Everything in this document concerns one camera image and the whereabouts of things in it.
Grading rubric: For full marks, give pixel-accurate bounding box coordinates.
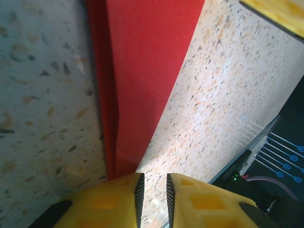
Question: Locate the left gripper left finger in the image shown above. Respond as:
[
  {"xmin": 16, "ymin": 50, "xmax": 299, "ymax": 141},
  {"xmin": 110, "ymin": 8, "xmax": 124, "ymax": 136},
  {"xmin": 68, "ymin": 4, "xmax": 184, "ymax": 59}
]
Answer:
[{"xmin": 28, "ymin": 172, "xmax": 146, "ymax": 228}]

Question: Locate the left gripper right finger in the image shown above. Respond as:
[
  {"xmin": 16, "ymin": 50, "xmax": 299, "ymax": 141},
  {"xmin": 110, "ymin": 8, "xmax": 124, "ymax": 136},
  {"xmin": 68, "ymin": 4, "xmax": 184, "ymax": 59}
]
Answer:
[{"xmin": 166, "ymin": 173, "xmax": 282, "ymax": 228}]

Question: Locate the red paper sheet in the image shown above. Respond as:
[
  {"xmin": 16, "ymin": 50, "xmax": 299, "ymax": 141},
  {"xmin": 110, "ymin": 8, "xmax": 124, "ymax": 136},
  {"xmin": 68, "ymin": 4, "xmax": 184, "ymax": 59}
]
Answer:
[{"xmin": 85, "ymin": 0, "xmax": 206, "ymax": 181}]

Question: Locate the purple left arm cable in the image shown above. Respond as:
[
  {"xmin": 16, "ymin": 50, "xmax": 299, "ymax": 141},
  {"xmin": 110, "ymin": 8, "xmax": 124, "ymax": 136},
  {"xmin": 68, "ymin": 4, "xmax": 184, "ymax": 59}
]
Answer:
[{"xmin": 246, "ymin": 175, "xmax": 300, "ymax": 200}]

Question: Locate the aluminium mounting rail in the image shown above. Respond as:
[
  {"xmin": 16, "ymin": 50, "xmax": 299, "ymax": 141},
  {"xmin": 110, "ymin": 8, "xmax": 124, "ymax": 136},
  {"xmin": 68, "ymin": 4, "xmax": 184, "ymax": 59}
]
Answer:
[{"xmin": 209, "ymin": 114, "xmax": 283, "ymax": 185}]

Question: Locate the blue printed side wall panel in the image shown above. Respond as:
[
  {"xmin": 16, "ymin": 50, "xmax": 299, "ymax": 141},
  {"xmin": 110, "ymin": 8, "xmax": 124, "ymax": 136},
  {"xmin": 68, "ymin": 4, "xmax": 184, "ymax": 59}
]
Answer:
[{"xmin": 247, "ymin": 75, "xmax": 304, "ymax": 190}]

